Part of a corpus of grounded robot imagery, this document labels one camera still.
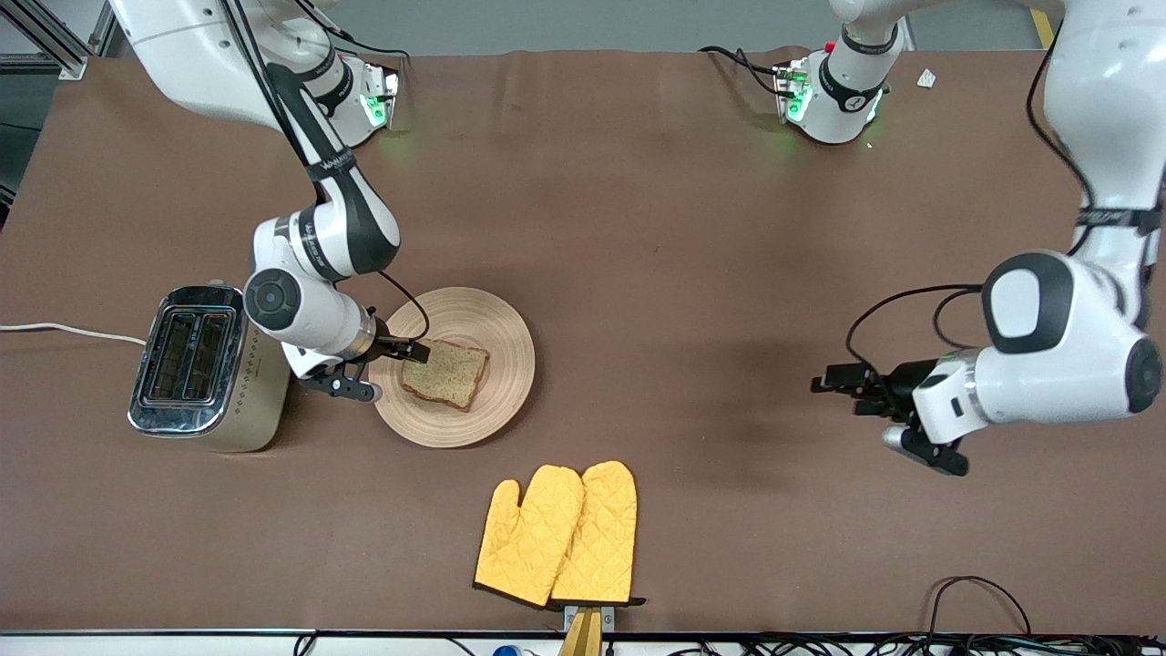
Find beige chrome two-slot toaster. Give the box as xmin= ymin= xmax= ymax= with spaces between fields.
xmin=128 ymin=281 xmax=297 ymax=454

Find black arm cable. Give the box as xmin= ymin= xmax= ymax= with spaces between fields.
xmin=219 ymin=0 xmax=432 ymax=345
xmin=844 ymin=46 xmax=1099 ymax=376

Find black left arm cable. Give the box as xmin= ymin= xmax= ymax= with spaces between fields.
xmin=844 ymin=46 xmax=1099 ymax=376

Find round wooden plate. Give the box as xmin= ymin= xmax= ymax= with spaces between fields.
xmin=368 ymin=287 xmax=537 ymax=449

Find brown bread slice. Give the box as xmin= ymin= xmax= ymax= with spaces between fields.
xmin=400 ymin=339 xmax=491 ymax=413

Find aluminium frame profile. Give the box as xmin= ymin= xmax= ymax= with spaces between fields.
xmin=0 ymin=0 xmax=90 ymax=82

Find yellow quilted oven mitt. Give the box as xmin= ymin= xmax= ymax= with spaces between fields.
xmin=473 ymin=465 xmax=585 ymax=610
xmin=549 ymin=460 xmax=647 ymax=609

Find black looped cable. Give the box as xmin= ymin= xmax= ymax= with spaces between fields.
xmin=926 ymin=575 xmax=1033 ymax=639

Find wooden stick metal bracket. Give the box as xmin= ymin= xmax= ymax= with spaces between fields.
xmin=557 ymin=604 xmax=617 ymax=656

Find white toaster power cord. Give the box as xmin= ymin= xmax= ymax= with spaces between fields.
xmin=0 ymin=322 xmax=148 ymax=347

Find brown table cover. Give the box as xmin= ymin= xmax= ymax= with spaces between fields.
xmin=0 ymin=46 xmax=1166 ymax=635

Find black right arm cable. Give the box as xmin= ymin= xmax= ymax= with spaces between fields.
xmin=219 ymin=0 xmax=432 ymax=345

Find black base cable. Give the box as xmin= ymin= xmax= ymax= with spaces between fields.
xmin=699 ymin=45 xmax=786 ymax=97
xmin=301 ymin=0 xmax=411 ymax=65

